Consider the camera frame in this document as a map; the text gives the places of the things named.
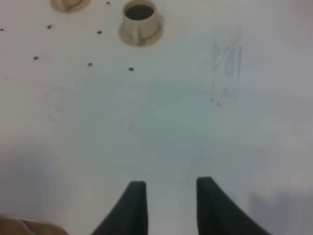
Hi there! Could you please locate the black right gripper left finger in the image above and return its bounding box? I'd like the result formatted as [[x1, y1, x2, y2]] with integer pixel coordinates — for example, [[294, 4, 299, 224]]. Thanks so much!
[[93, 181, 148, 235]]

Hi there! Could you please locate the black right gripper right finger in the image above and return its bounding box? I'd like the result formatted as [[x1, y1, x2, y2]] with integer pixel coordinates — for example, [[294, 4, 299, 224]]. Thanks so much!
[[196, 177, 268, 235]]

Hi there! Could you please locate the brown object at bottom edge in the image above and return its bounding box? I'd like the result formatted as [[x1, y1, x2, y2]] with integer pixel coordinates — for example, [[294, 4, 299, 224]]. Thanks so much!
[[0, 217, 68, 235]]

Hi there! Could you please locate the beige saucer right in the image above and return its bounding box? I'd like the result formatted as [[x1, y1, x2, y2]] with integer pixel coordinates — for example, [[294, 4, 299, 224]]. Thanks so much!
[[118, 21, 163, 47]]

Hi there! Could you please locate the beige teacup right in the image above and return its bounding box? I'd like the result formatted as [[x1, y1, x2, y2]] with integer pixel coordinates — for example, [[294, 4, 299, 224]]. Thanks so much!
[[122, 0, 158, 45]]

